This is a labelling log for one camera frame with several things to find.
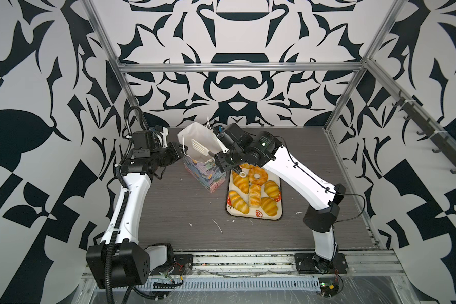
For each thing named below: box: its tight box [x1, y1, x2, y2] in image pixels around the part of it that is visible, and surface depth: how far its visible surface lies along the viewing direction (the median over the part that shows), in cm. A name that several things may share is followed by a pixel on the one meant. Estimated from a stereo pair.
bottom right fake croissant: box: [260, 196, 279, 217], surface depth 87 cm
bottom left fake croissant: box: [228, 190, 250, 215], surface depth 89 cm
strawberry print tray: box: [226, 166, 283, 221], surface depth 90 cm
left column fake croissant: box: [232, 170, 249, 194], surface depth 95 cm
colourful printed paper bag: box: [177, 117, 228, 194], surface depth 77 cm
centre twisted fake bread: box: [248, 183, 262, 209], surface depth 91 cm
